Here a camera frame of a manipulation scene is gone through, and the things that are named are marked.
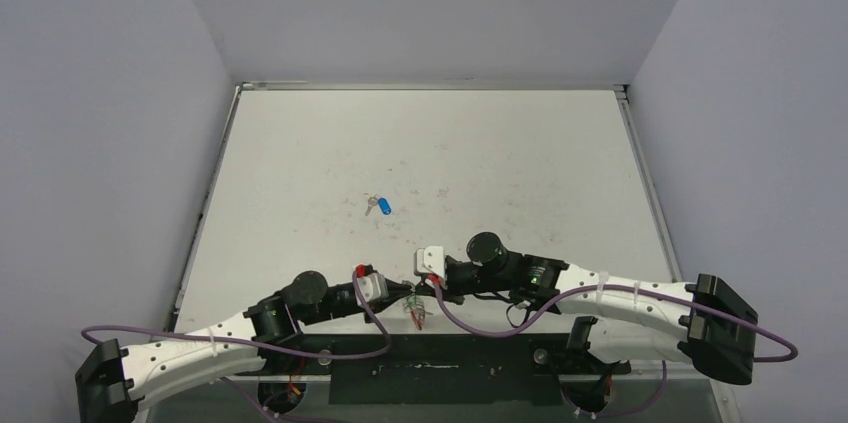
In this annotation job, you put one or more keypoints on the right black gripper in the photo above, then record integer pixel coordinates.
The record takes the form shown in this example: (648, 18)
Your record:
(439, 284)

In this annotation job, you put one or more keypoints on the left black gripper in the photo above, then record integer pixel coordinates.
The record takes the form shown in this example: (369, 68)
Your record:
(395, 291)

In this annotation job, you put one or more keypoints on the green capped key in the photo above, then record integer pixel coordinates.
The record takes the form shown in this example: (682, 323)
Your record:
(414, 304)

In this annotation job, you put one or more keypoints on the metal keyring with red handle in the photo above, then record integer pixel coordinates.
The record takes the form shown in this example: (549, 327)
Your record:
(418, 319)

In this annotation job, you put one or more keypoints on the blue capped key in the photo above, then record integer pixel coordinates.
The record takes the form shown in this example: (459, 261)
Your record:
(377, 203)

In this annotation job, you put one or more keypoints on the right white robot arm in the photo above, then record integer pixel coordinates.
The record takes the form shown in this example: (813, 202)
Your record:
(705, 323)

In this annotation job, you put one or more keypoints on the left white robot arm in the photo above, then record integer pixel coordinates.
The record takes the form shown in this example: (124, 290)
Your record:
(115, 382)

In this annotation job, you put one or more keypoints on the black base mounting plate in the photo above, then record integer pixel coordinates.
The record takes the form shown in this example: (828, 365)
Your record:
(445, 368)

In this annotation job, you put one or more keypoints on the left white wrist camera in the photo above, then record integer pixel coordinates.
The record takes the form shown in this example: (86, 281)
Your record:
(369, 285)

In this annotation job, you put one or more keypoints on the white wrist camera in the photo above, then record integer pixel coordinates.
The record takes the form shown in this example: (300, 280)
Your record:
(369, 285)
(430, 261)

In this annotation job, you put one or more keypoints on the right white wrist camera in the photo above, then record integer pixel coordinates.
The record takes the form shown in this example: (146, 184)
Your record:
(430, 261)

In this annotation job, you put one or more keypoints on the aluminium table frame rail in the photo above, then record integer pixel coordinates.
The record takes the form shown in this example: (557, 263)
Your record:
(554, 173)

